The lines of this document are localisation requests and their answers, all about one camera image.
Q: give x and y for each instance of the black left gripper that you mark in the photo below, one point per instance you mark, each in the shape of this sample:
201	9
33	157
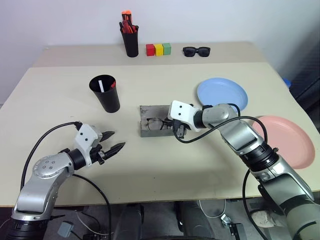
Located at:
98	153

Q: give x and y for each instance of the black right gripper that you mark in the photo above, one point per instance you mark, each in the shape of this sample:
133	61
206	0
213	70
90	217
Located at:
181	130

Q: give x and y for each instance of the black framed eyeglasses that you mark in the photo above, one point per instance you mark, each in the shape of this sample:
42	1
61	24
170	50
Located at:
153	123

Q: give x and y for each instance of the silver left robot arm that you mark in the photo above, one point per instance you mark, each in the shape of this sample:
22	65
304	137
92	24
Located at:
45	172

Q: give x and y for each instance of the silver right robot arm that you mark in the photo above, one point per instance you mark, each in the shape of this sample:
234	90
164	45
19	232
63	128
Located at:
246	138

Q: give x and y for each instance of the grey glasses case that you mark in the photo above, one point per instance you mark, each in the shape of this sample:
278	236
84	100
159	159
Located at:
152	133

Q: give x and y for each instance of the wide black cup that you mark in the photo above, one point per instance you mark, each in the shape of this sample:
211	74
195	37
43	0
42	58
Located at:
108	100

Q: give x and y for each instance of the tall narrow black cup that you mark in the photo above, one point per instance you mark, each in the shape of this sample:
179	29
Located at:
131	43

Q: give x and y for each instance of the white marker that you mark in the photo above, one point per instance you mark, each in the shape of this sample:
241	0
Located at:
101	86

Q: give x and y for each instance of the light blue plate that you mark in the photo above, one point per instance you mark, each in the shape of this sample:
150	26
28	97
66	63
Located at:
220	91

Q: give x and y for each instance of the yellow wooden block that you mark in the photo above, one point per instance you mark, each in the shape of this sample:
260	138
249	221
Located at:
158	50

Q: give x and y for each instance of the black sunglasses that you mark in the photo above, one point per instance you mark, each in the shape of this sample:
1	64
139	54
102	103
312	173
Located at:
190	51

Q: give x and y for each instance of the green wooden block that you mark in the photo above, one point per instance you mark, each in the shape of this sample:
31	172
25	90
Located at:
167	49

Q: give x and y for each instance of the red wooden block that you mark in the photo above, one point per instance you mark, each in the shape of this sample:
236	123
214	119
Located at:
150	50

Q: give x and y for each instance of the grey power adapter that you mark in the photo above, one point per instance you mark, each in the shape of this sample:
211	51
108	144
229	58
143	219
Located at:
65	229

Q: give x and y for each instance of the dark rounded shape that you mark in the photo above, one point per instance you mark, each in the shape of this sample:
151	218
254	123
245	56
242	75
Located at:
192	222

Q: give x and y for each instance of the red and black marker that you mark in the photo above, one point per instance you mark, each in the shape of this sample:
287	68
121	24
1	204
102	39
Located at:
128	28

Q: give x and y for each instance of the metal clamp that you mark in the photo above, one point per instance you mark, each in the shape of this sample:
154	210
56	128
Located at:
226	220

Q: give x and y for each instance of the pink plate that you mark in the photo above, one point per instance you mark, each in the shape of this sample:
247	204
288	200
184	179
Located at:
287	142

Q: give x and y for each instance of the small blue object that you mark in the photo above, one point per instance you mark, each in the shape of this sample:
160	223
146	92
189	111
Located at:
287	83

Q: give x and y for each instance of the white crumpled cloth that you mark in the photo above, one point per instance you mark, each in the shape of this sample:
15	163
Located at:
262	217

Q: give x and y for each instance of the black textured object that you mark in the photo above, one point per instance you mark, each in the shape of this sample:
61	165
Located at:
308	75

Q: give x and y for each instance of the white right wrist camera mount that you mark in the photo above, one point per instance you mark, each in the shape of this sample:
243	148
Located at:
181	112

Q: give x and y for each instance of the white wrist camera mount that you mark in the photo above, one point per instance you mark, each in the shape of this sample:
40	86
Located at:
181	112
85	138

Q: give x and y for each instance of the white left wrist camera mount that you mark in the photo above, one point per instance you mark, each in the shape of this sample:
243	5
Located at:
85	138

